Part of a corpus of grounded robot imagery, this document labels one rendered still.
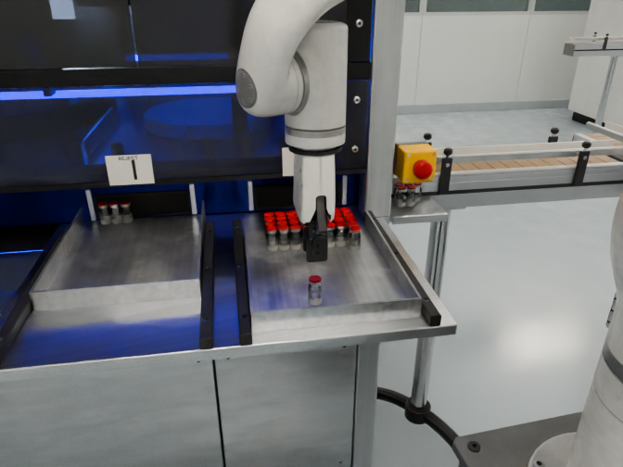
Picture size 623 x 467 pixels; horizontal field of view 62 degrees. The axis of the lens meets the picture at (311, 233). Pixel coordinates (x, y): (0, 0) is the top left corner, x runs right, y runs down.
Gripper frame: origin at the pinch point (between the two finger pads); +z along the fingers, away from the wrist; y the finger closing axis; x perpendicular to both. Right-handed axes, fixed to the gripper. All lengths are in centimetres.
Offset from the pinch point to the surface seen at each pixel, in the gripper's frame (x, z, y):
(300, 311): -3.2, 8.0, 6.2
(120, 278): -32.5, 10.5, -12.9
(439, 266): 42, 33, -46
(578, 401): 105, 98, -55
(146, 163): -28.0, -4.8, -30.6
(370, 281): 10.6, 10.6, -5.1
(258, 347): -9.8, 11.6, 9.0
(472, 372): 74, 98, -76
